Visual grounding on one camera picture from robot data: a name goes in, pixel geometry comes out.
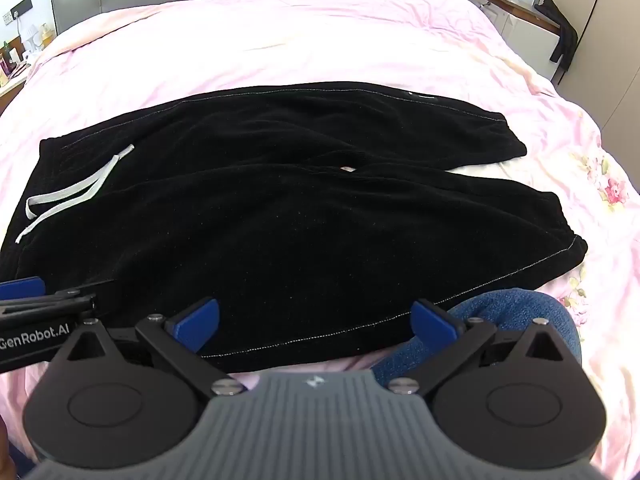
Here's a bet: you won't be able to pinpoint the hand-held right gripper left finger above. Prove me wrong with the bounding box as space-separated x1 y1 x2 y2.
50 297 246 401

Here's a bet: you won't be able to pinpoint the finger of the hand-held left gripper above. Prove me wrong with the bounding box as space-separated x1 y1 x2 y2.
0 287 99 317
0 276 47 302

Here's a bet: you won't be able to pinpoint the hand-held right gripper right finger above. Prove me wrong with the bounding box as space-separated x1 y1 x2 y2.
389 299 583 396

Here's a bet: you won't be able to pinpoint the black pants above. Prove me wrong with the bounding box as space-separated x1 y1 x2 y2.
0 82 588 373

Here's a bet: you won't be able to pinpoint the person's leg in blue jeans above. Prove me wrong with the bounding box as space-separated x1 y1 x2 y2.
372 289 583 386

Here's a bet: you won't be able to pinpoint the nightstand with small bottles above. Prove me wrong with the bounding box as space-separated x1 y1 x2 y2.
0 22 55 111

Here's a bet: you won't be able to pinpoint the pink bed quilt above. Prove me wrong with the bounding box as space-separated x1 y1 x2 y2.
0 0 640 480

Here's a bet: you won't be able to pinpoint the black hanging garment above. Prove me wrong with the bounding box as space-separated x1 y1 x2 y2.
534 0 579 64

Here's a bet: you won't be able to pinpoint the wooden desk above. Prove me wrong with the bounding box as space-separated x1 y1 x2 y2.
450 0 561 36

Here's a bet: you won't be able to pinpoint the beige wardrobe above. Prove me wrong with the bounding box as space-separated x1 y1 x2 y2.
540 0 640 161

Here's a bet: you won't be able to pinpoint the wall socket panel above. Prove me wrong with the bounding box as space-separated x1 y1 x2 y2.
2 0 34 27

